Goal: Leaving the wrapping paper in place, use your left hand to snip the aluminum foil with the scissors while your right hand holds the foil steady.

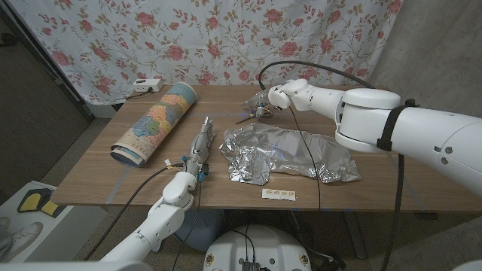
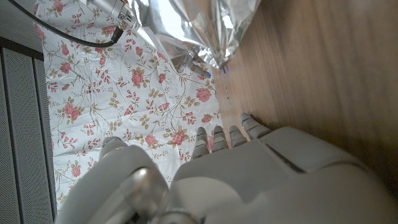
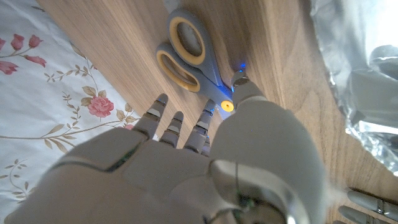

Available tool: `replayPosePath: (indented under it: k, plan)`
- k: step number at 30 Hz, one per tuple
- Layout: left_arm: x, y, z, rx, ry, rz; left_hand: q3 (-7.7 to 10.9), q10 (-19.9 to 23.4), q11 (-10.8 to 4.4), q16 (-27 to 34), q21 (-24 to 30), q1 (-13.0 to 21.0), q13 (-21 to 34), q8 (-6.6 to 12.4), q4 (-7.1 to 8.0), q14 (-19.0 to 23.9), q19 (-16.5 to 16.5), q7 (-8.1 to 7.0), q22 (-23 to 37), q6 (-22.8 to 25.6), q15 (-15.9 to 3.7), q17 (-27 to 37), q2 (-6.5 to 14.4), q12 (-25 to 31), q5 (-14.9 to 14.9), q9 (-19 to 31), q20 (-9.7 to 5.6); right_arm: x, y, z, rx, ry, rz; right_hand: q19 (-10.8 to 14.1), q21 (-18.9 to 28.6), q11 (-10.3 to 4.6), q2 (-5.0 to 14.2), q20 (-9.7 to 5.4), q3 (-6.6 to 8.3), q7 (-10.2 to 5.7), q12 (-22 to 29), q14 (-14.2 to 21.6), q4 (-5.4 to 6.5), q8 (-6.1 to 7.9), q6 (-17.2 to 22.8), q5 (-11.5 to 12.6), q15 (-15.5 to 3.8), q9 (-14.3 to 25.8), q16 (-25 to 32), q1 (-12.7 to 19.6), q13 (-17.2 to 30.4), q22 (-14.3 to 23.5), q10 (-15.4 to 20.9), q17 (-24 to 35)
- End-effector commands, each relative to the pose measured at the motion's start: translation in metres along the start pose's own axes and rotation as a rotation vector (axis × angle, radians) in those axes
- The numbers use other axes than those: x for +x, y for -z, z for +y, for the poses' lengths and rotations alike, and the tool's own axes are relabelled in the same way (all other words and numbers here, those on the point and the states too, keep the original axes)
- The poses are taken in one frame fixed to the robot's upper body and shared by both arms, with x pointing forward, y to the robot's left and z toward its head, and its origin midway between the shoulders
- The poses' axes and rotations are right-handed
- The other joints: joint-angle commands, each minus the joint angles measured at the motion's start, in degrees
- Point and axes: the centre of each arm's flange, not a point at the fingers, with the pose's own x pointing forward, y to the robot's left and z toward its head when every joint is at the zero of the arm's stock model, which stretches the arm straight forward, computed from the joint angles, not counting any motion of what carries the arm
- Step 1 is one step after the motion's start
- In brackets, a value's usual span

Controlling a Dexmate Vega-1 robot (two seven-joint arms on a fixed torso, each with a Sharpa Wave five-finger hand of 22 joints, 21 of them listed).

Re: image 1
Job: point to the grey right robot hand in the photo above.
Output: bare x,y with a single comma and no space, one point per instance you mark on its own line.
260,101

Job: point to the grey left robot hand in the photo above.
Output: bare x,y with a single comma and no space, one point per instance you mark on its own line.
201,147

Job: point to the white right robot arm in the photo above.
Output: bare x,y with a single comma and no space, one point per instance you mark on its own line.
414,128

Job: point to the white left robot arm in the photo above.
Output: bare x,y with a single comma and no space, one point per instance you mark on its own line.
162,226

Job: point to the rolled map wrapping paper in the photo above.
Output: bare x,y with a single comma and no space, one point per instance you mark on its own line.
158,120

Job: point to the crumpled aluminum foil sheet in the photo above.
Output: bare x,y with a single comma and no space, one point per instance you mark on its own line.
278,150

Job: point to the white power strip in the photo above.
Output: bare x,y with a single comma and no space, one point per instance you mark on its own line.
147,85

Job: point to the grey blue round base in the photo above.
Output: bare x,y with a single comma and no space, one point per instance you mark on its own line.
205,229

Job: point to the white label strip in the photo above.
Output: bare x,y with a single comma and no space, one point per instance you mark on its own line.
278,194

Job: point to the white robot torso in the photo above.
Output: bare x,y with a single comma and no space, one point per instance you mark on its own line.
260,244

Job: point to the white floor sheet yellow shapes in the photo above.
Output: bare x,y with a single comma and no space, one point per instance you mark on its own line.
68,222

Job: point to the grey table leg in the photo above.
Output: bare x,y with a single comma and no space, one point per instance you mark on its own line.
356,233

